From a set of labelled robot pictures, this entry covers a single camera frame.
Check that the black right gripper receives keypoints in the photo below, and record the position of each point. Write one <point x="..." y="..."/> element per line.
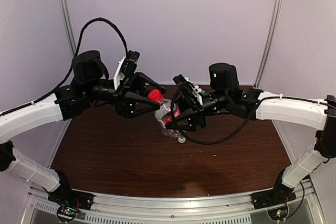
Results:
<point x="195" y="113"/>

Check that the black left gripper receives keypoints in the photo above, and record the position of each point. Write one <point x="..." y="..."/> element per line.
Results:
<point x="125" y="98"/>

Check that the white nozzle bottle cap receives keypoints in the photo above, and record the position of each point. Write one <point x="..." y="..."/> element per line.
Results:
<point x="181" y="140"/>

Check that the clear bottle red label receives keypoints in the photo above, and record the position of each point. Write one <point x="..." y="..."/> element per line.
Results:
<point x="163" y="116"/>

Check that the red bottle cap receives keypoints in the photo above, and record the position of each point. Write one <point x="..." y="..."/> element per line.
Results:
<point x="155" y="95"/>

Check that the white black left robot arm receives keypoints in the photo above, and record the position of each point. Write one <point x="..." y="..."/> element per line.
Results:
<point x="91" y="84"/>

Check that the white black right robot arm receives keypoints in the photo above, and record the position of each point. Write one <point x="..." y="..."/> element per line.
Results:
<point x="256" y="104"/>

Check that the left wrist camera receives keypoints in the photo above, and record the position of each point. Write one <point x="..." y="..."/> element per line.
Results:
<point x="126" y="67"/>

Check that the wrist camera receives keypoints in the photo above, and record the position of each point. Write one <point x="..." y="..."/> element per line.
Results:
<point x="126" y="67"/>
<point x="190" y="88"/>

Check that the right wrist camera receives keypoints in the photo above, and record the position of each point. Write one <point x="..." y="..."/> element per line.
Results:
<point x="190" y="88"/>

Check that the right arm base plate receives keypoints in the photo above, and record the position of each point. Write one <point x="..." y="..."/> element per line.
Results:
<point x="269" y="198"/>

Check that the aluminium front rail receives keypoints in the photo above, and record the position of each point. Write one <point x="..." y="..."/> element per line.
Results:
<point x="232" y="208"/>

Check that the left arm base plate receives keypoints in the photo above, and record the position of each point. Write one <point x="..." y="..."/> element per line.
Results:
<point x="74" y="199"/>

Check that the left aluminium frame post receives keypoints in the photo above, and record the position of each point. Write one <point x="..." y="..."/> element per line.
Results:
<point x="68" y="27"/>

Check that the aluminium frame post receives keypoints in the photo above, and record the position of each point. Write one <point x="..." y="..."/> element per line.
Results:
<point x="68" y="27"/>
<point x="276" y="11"/>

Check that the right aluminium frame post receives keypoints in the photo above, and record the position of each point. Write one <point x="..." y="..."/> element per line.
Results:
<point x="276" y="11"/>

